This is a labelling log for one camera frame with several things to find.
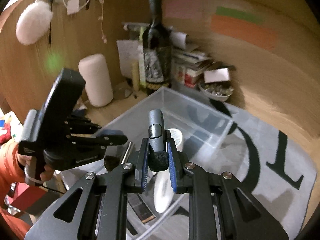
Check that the yellow tube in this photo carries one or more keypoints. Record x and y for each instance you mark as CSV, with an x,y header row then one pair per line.
x,y
135,75

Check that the white cardboard box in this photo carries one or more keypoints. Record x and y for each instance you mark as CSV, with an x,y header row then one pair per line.
x,y
217,75

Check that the dark brown rectangular box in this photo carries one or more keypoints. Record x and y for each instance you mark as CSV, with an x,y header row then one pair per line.
x,y
141,209

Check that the white bowl of small items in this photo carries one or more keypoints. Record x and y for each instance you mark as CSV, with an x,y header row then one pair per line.
x,y
216,92

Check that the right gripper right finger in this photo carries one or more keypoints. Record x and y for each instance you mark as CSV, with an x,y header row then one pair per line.
x,y
219,206

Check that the white handheld massager device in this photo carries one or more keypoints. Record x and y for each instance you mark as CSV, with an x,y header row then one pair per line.
x,y
163,193

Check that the white fluffy item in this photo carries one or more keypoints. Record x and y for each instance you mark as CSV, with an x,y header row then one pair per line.
x,y
33,22

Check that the metal cylinder tube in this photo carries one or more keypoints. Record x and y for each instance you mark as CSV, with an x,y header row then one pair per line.
x,y
127,153

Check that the green spray bottle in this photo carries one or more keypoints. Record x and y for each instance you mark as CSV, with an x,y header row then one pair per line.
x,y
141,58

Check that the grey rug with black letters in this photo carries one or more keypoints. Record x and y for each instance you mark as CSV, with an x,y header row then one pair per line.
x,y
274,168

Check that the pine cone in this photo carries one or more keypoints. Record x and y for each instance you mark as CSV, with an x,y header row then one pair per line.
x,y
111,162

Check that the stack of books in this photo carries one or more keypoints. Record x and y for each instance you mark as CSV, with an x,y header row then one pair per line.
x,y
189,64

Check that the clear plastic storage bin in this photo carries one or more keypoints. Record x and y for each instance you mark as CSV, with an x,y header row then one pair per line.
x,y
198,130

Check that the white handwritten paper note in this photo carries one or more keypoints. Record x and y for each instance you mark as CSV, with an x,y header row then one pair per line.
x,y
128,52

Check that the pink sticky note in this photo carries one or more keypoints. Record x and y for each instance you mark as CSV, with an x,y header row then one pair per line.
x,y
183,9

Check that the left hand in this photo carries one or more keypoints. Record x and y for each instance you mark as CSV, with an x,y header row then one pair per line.
x,y
36,172

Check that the green sticky note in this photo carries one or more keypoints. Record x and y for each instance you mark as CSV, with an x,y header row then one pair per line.
x,y
239,14

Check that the orange sticky note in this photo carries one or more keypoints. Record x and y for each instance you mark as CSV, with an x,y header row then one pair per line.
x,y
252,33

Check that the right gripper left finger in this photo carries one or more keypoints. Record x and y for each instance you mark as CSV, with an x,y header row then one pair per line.
x,y
95,207

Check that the dark wine bottle elephant label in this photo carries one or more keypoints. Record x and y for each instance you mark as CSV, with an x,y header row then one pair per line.
x,y
157,51

